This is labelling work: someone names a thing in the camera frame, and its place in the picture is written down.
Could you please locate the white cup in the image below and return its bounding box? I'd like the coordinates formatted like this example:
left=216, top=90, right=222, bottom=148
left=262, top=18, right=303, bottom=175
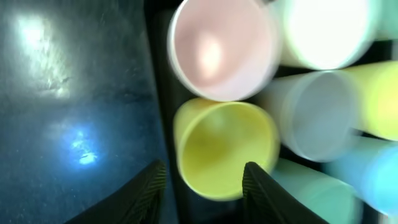
left=273, top=0, right=382, bottom=71

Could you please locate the blue cup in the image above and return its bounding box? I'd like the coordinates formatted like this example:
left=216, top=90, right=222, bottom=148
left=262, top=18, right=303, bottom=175
left=323, top=136, right=398, bottom=217

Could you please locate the yellow cup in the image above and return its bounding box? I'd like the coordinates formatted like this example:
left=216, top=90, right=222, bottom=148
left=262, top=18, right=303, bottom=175
left=341, top=60, right=398, bottom=141
left=173, top=98, right=280, bottom=202

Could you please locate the black tray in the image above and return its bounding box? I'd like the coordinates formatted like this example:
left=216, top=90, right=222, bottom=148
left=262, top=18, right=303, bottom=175
left=142, top=0, right=398, bottom=224

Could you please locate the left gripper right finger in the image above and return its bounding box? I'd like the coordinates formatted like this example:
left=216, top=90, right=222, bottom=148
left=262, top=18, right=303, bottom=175
left=241, top=161, right=330, bottom=224

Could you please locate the grey cup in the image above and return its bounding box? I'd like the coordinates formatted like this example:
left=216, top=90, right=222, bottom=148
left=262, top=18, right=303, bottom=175
left=257, top=70, right=358, bottom=162

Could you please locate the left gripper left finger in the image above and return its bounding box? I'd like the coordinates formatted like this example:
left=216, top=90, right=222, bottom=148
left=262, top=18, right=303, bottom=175
left=65, top=159, right=167, bottom=224

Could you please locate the green cup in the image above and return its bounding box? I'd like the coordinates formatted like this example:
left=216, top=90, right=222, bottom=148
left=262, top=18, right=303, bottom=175
left=269, top=158, right=364, bottom=224
left=376, top=0, right=398, bottom=41

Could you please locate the pink cup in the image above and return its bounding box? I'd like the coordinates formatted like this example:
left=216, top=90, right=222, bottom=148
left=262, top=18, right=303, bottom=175
left=167, top=0, right=282, bottom=103

